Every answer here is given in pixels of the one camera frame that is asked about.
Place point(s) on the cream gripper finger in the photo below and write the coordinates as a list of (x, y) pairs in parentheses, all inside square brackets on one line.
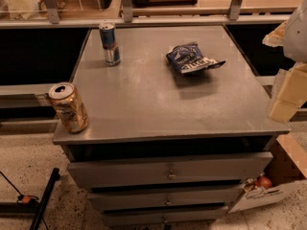
[(289, 93), (276, 37)]

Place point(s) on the blue silver redbull can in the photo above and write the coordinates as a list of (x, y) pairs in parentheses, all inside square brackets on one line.
[(111, 49)]

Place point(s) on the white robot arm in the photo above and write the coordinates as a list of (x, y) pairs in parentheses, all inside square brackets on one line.
[(295, 37)]

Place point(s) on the gold beverage can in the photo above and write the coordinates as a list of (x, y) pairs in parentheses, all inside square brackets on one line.
[(66, 100)]

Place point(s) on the cardboard box with items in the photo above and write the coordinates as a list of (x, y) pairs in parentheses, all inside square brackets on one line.
[(286, 171)]

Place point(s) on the blue crumpled chip bag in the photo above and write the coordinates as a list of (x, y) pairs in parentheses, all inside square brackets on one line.
[(188, 59)]

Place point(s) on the grey drawer cabinet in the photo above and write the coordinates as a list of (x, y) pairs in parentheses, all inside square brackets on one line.
[(163, 147)]

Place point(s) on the grey metal railing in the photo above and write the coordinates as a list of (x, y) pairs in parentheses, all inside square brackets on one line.
[(90, 13)]

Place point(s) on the black tripod leg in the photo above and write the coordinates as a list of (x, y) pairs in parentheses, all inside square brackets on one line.
[(54, 177)]

